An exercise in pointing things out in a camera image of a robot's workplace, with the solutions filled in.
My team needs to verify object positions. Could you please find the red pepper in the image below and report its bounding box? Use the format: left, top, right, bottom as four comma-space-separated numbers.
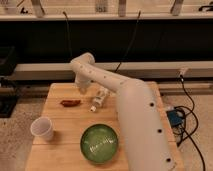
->
60, 100, 81, 107

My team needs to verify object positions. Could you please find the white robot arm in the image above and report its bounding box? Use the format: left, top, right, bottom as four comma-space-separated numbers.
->
70, 53, 176, 171

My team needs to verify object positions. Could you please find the green ceramic bowl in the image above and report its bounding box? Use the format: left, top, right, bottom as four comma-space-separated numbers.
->
80, 124, 119, 164

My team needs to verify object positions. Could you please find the small white bottle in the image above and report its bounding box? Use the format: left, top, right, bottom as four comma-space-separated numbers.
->
90, 87, 109, 112

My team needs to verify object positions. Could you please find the white paper cup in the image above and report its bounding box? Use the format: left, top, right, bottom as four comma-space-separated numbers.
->
30, 117, 54, 141

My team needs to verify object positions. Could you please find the blue power adapter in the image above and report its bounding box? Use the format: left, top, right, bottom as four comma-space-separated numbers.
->
167, 110, 183, 127

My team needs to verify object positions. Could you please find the black hanging cable left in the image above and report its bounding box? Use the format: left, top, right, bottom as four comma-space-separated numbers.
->
62, 11, 74, 61

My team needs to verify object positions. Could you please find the black hanging cable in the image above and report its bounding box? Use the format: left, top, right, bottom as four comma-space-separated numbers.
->
62, 11, 74, 61
113, 10, 142, 74

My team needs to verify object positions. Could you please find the black hanging cable right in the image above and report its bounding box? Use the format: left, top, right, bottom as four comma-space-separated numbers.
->
113, 10, 142, 74

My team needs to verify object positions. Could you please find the black floor cable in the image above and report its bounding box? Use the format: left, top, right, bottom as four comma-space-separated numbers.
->
172, 75, 208, 171

